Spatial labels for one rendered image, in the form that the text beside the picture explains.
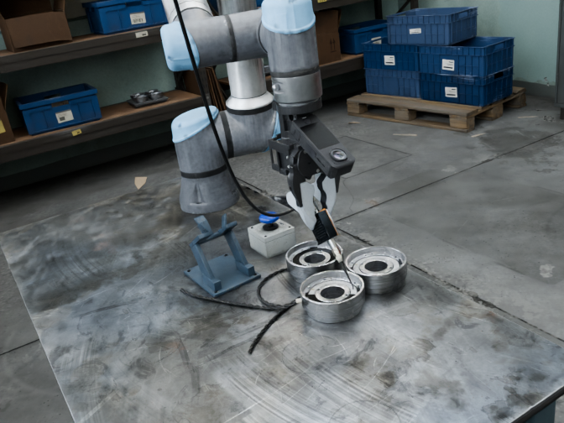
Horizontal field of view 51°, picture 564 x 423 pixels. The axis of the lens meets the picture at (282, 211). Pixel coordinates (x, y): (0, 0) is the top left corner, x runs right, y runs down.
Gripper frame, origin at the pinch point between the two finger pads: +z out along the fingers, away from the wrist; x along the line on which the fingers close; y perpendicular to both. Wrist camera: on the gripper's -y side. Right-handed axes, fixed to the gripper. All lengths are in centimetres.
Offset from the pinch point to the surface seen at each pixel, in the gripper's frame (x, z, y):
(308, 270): 1.7, 9.9, 3.0
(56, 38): -49, -12, 343
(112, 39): -83, -5, 336
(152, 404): 35.8, 13.4, -5.6
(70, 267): 32, 13, 48
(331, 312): 6.3, 10.9, -8.9
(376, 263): -9.2, 11.1, -2.4
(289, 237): -4.5, 10.7, 17.6
